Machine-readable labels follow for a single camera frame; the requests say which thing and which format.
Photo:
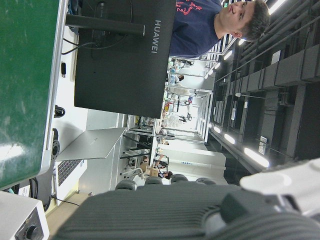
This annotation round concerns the person in navy t-shirt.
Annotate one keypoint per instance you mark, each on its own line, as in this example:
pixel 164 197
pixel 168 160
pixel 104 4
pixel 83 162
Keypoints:
pixel 192 30

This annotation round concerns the small black plug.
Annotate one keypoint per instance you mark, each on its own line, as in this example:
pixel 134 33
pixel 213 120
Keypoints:
pixel 63 69

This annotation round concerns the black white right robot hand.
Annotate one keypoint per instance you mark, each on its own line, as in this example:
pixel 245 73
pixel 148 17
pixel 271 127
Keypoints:
pixel 155 215

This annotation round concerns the seated person with dark hair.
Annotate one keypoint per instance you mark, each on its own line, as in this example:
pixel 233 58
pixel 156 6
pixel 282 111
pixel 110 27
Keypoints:
pixel 168 174

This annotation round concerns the white control box with knob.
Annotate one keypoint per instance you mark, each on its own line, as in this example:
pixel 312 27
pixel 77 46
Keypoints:
pixel 15 215

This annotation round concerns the long ceiling light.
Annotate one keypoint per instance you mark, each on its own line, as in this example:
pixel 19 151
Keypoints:
pixel 229 138
pixel 216 129

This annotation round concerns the person in white coat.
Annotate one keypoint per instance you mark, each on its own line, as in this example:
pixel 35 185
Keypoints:
pixel 179 78

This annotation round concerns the silver laptop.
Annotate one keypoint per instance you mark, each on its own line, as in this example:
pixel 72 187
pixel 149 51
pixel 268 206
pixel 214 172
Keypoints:
pixel 92 145

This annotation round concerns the black Huawei monitor with stand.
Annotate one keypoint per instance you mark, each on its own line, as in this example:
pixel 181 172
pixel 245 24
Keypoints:
pixel 120 75

